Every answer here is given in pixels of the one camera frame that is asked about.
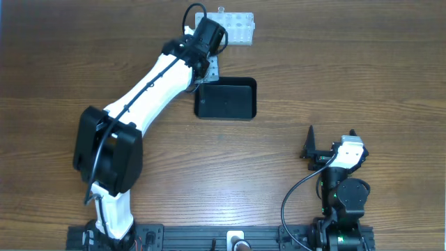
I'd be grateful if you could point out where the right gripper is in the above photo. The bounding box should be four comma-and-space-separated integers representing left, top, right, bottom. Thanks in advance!
300, 125, 359, 171

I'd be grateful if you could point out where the black tray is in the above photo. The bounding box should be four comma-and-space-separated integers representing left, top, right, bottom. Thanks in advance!
193, 76, 258, 121

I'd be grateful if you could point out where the white test tube rack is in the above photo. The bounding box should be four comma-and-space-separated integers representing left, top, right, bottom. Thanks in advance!
194, 12, 256, 47

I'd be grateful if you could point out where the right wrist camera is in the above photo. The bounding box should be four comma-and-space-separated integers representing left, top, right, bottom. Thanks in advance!
332, 135, 366, 170

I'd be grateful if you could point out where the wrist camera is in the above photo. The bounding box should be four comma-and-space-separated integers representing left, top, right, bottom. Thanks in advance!
203, 54, 221, 84
332, 135, 366, 170

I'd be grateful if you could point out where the black cable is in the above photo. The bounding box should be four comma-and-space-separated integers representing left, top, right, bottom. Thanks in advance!
83, 2, 229, 206
280, 153, 339, 251

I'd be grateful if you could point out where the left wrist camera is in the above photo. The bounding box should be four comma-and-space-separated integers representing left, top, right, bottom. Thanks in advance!
203, 54, 221, 84

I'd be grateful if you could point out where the mounting rail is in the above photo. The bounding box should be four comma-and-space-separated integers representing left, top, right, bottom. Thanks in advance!
66, 222, 376, 251

